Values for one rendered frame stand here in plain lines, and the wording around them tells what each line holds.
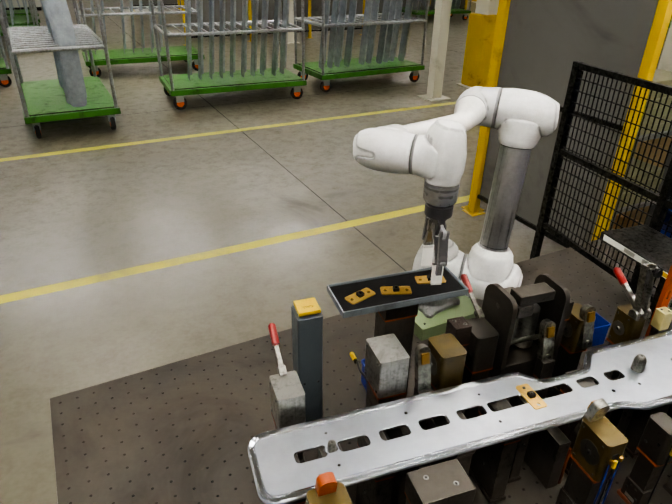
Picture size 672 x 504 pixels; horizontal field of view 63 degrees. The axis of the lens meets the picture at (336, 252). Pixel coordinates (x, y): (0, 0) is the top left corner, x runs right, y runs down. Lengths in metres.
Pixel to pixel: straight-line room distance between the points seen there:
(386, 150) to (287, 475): 0.79
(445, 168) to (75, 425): 1.33
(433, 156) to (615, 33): 2.56
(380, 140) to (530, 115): 0.63
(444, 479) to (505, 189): 1.06
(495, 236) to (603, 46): 2.08
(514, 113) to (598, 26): 2.06
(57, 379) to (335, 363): 1.72
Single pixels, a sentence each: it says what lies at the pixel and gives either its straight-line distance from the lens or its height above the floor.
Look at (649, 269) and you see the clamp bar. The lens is 1.77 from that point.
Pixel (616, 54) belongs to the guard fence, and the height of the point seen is 1.45.
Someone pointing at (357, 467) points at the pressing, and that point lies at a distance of 1.27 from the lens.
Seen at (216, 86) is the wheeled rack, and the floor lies 0.28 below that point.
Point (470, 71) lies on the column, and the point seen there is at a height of 0.26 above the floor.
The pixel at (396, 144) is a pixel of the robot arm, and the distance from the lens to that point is 1.39.
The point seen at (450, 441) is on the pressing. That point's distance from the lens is 1.35.
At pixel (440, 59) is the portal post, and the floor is 0.57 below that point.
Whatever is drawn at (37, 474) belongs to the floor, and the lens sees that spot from 2.81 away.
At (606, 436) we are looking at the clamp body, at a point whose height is 1.05.
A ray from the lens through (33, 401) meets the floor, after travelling 3.16.
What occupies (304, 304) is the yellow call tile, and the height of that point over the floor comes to 1.16.
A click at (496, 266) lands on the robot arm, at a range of 2.02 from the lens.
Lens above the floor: 1.99
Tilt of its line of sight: 30 degrees down
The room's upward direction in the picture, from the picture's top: 1 degrees clockwise
